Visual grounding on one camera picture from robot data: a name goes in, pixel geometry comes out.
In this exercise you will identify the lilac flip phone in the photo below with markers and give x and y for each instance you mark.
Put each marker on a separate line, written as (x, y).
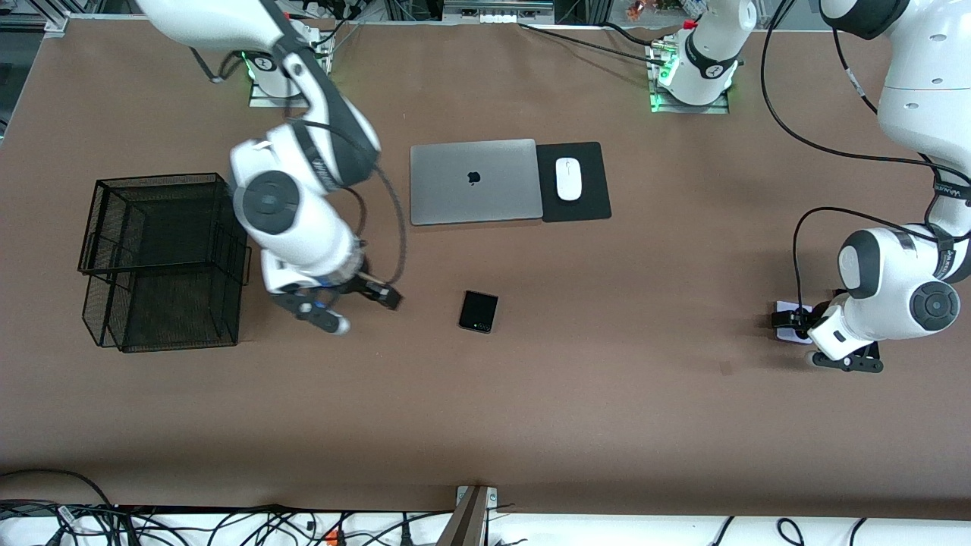
(793, 305)

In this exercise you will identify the black flip phone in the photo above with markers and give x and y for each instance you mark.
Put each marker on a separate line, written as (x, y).
(478, 311)

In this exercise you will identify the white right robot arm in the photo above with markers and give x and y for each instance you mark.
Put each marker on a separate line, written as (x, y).
(303, 243)

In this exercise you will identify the silver closed laptop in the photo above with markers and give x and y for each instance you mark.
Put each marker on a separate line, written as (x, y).
(455, 197)

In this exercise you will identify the white computer mouse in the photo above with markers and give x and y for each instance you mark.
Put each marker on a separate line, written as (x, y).
(568, 182)

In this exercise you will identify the black mouse pad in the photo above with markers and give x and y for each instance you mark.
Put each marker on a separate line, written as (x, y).
(592, 205)

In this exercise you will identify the white power strip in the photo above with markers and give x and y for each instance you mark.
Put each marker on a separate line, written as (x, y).
(497, 14)

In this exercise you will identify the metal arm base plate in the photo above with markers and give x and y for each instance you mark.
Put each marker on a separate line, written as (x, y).
(262, 101)
(717, 111)

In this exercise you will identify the grey metal camera post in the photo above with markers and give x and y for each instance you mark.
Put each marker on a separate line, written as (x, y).
(466, 523)

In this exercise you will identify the aluminium frame profile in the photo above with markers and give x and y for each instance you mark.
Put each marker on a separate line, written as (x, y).
(57, 24)

